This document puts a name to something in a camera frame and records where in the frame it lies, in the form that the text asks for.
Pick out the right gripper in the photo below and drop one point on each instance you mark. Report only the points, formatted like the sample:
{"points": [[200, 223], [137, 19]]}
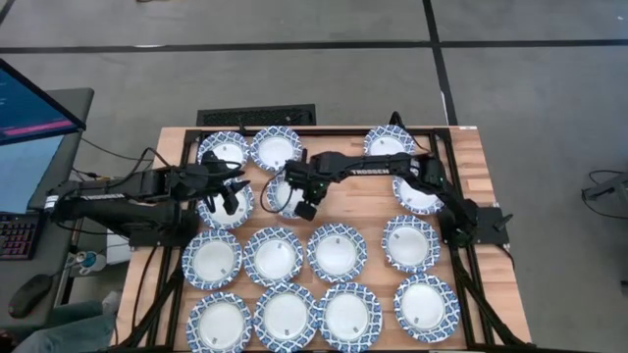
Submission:
{"points": [[304, 179]]}

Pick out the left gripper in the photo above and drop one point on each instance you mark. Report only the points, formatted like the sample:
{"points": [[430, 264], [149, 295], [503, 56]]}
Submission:
{"points": [[211, 179]]}

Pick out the blue patterned paper bowl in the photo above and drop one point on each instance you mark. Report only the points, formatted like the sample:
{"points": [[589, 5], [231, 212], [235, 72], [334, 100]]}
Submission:
{"points": [[387, 142], [276, 149], [409, 245], [350, 317], [228, 144], [212, 260], [336, 254], [274, 257], [426, 306], [219, 218], [286, 316], [218, 323], [283, 196], [417, 201]]}

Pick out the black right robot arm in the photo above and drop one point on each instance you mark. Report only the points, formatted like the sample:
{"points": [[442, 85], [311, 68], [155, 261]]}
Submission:
{"points": [[382, 169]]}

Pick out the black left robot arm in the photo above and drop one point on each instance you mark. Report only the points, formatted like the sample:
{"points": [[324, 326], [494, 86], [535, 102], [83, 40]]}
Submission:
{"points": [[118, 191]]}

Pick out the black floor vent grille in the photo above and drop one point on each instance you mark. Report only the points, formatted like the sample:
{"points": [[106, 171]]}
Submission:
{"points": [[255, 116]]}

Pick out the blue and white cup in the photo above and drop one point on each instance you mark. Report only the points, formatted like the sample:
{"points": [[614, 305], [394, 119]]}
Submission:
{"points": [[90, 262]]}

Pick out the grey computer desk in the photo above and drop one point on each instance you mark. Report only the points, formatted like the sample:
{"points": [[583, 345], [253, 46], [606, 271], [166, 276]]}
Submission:
{"points": [[73, 113]]}

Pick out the person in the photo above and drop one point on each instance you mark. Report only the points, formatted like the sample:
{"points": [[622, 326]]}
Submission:
{"points": [[73, 328]]}

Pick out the small blue computer screen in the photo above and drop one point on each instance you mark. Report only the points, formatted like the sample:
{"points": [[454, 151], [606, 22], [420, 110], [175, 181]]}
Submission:
{"points": [[22, 171]]}

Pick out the backlit black keyboard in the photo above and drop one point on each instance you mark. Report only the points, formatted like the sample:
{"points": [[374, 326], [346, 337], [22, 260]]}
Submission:
{"points": [[17, 237]]}

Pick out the large tilted computer monitor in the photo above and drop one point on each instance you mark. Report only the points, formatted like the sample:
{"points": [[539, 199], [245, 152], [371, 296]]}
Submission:
{"points": [[34, 113]]}

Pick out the black computer mouse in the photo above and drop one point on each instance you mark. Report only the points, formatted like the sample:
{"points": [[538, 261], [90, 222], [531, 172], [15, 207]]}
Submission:
{"points": [[29, 296]]}

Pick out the small black frame connector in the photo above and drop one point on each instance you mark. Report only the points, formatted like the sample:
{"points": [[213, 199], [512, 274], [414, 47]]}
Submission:
{"points": [[240, 128]]}

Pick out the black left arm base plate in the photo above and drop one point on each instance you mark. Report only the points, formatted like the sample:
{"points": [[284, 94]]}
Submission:
{"points": [[147, 239]]}

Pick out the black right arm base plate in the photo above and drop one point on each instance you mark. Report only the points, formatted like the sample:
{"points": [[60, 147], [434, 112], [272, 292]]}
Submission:
{"points": [[490, 226]]}

